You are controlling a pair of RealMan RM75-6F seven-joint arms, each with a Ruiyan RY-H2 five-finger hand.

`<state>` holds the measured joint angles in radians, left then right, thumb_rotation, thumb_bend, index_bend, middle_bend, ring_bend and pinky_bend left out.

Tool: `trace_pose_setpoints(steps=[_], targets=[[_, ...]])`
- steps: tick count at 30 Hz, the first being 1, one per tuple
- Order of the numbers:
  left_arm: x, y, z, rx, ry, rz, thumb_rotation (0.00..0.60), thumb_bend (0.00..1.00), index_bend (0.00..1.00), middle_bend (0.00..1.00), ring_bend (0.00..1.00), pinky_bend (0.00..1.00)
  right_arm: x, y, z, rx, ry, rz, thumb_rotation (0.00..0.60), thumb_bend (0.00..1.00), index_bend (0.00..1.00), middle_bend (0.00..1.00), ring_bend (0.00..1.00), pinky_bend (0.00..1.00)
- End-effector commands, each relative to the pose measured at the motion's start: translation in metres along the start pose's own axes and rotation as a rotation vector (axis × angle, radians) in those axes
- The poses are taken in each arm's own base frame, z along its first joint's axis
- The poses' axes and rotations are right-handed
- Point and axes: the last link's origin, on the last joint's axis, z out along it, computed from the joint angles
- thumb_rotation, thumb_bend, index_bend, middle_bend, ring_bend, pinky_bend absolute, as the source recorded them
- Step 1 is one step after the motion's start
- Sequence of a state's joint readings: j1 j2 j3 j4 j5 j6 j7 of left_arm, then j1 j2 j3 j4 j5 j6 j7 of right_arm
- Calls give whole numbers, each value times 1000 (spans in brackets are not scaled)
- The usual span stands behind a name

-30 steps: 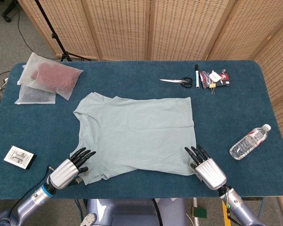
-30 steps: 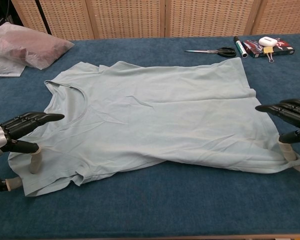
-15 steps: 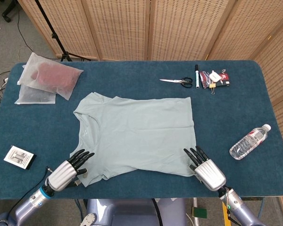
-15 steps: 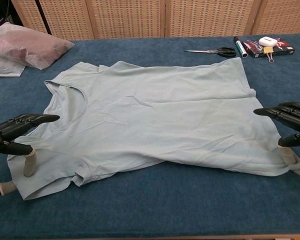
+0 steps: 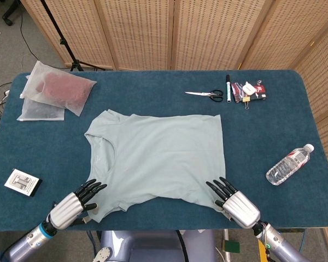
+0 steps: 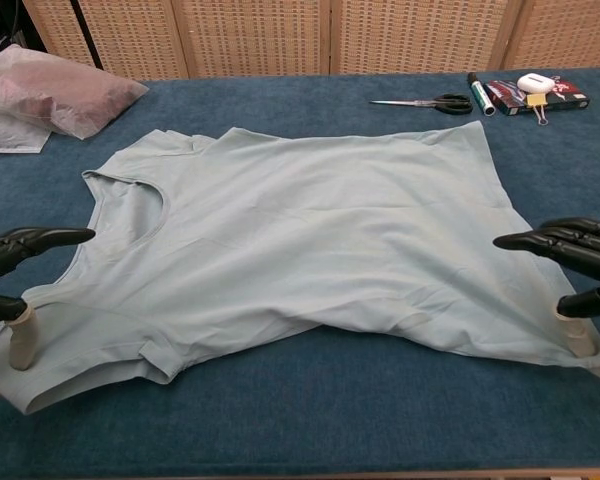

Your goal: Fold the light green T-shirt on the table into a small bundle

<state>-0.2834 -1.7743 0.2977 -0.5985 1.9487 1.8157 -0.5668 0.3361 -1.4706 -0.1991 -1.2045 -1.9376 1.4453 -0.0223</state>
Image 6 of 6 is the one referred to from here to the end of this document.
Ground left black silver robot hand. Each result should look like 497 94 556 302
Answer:
0 227 97 407

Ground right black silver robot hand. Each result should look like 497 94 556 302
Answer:
493 216 600 387

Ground light green t-shirt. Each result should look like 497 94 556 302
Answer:
0 126 600 416

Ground dark flat card box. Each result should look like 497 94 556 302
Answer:
482 75 592 117

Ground yellow binder clip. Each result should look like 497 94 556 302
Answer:
525 92 551 126

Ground frosted bag with red garment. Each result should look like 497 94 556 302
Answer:
0 43 150 140

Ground white earbud case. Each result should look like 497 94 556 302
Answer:
516 73 553 94

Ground green white marker pen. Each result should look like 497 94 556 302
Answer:
467 72 497 118

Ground blue carpet table cover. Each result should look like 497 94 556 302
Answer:
0 66 600 476

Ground woven wooden folding screen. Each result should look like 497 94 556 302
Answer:
22 0 600 81

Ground black-handled scissors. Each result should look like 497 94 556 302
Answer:
369 93 474 117

